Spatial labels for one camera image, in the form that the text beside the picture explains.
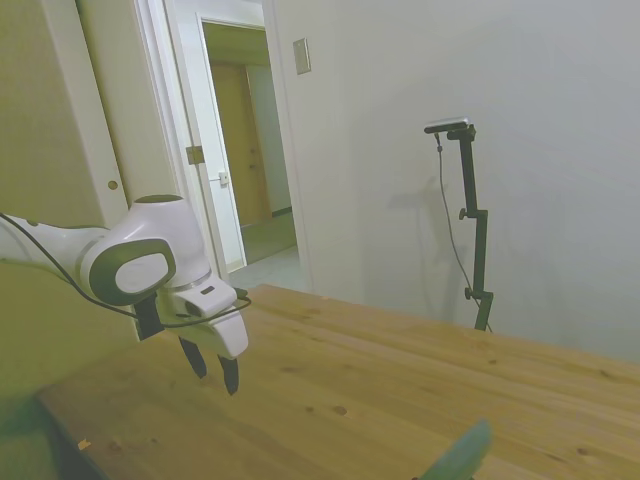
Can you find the grey camera on stand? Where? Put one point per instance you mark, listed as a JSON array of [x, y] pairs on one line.
[[447, 124]]

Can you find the dark teal plate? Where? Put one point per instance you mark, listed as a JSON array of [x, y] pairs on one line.
[[462, 452]]

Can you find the brass door hinge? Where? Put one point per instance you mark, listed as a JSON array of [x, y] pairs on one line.
[[194, 154]]

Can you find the grey wall switch plate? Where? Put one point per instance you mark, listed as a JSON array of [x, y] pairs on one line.
[[301, 56]]

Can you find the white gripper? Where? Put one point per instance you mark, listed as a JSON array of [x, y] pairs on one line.
[[225, 330]]

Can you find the brown wooden hallway door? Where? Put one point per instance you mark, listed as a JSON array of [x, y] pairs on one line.
[[240, 145]]

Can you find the black camera stand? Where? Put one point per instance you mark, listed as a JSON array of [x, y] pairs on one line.
[[450, 230], [475, 220]]

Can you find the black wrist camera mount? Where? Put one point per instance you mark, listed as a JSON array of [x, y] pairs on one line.
[[147, 320]]

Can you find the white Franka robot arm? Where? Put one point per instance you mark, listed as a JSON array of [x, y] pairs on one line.
[[150, 235]]

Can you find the beige blurred foreground object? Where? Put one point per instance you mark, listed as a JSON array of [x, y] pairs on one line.
[[45, 340]]

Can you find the white open door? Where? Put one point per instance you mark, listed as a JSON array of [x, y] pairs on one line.
[[212, 165]]

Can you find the white closet door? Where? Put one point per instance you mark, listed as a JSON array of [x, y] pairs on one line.
[[75, 110]]

